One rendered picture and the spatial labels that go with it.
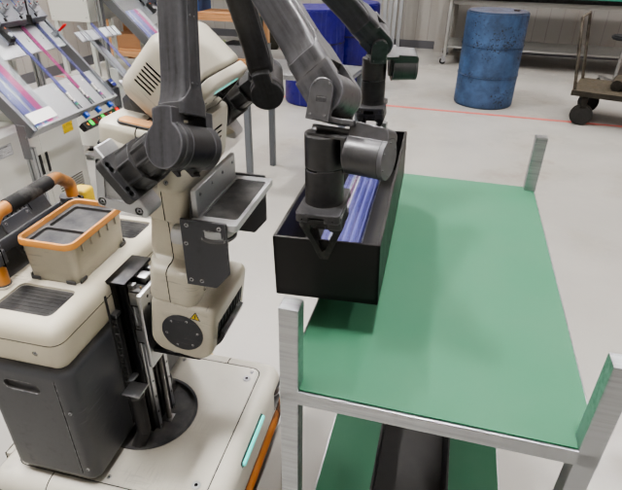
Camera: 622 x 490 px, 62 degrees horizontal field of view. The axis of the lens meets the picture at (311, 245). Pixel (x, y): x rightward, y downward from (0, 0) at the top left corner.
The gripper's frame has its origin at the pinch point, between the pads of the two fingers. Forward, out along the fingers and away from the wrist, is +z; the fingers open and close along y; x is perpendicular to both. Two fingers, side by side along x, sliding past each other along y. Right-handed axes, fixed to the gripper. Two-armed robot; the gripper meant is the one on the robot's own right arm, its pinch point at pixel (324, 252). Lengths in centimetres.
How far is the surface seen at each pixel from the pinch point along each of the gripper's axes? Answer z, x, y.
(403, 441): 75, -16, 29
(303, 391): 15.9, 0.1, -14.4
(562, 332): 16.6, -40.3, 9.4
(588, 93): 81, -156, 474
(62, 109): 30, 174, 164
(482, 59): 59, -58, 507
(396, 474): 75, -15, 19
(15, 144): 48, 202, 155
